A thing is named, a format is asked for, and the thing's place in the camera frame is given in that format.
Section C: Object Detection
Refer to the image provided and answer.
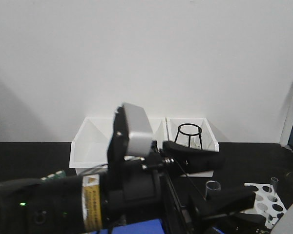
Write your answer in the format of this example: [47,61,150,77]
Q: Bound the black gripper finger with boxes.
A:
[189,186,255,221]

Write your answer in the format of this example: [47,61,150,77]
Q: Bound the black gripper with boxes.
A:
[101,141,225,232]

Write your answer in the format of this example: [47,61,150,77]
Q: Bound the large clear test tube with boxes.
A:
[205,180,221,200]

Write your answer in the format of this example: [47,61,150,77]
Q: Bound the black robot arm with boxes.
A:
[0,141,255,234]

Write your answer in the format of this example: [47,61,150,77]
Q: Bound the white test tube rack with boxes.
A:
[242,183,287,229]

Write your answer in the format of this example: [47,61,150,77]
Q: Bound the small clear test tube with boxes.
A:
[270,177,279,195]

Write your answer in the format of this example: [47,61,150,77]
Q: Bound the right white storage bin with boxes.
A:
[166,117,220,177]

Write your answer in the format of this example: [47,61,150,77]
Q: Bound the white storage bin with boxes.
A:
[166,117,220,177]
[69,117,113,175]
[149,118,167,147]

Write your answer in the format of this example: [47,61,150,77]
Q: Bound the middle white storage bin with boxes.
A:
[149,118,167,147]

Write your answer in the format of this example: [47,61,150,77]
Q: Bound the grey device corner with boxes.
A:
[271,204,293,234]

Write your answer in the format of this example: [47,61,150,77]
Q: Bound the blue plastic tray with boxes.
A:
[97,218,225,234]

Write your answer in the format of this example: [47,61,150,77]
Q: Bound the left white storage bin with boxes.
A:
[69,117,113,175]

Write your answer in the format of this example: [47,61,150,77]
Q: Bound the black wire tripod stand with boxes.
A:
[174,123,203,150]

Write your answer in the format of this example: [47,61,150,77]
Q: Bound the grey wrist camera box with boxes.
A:
[123,102,153,157]

